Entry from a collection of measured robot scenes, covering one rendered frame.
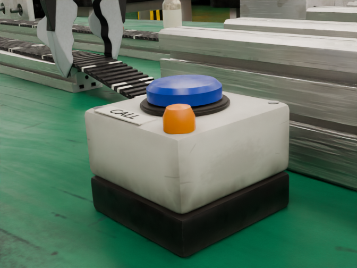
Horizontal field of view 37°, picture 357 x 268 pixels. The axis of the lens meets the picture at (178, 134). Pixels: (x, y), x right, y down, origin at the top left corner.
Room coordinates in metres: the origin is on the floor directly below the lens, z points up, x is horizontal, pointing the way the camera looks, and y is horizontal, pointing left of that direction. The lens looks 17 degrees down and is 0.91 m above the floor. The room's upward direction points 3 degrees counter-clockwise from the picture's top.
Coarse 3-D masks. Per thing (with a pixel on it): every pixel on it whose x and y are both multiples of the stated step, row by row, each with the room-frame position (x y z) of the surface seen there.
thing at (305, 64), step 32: (160, 32) 0.41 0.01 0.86; (192, 32) 0.39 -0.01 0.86; (224, 32) 0.37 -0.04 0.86; (256, 32) 0.36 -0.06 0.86; (288, 32) 0.41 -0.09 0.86; (320, 32) 0.39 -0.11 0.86; (352, 32) 0.37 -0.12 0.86; (160, 64) 0.42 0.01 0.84; (192, 64) 0.39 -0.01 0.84; (224, 64) 0.38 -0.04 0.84; (256, 64) 0.35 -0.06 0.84; (288, 64) 0.32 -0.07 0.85; (320, 64) 0.30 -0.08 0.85; (352, 64) 0.29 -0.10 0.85; (256, 96) 0.34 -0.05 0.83; (288, 96) 0.32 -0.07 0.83; (320, 96) 0.30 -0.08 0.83; (352, 96) 0.29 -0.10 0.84; (320, 128) 0.31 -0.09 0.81; (352, 128) 0.30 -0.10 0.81; (288, 160) 0.32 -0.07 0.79; (320, 160) 0.30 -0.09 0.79; (352, 160) 0.28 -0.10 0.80
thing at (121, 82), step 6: (126, 78) 0.55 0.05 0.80; (132, 78) 0.55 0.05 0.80; (138, 78) 0.55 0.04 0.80; (144, 78) 0.55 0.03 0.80; (150, 78) 0.55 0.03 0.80; (108, 84) 0.53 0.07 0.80; (114, 84) 0.53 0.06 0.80; (120, 84) 0.53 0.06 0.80; (126, 84) 0.53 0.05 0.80; (132, 84) 0.54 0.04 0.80; (114, 90) 0.52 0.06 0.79
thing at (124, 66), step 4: (120, 64) 0.59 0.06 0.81; (124, 64) 0.59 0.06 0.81; (96, 68) 0.57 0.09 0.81; (100, 68) 0.57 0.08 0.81; (104, 68) 0.57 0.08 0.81; (108, 68) 0.58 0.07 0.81; (112, 68) 0.58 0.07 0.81; (116, 68) 0.58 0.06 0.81; (120, 68) 0.58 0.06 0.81; (124, 68) 0.58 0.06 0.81; (128, 68) 0.58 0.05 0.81; (132, 68) 0.58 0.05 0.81; (88, 72) 0.56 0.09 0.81; (92, 72) 0.56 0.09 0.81; (96, 72) 0.56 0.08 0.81; (100, 72) 0.56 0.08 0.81; (104, 72) 0.56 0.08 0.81; (108, 72) 0.56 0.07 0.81; (92, 76) 0.55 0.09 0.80
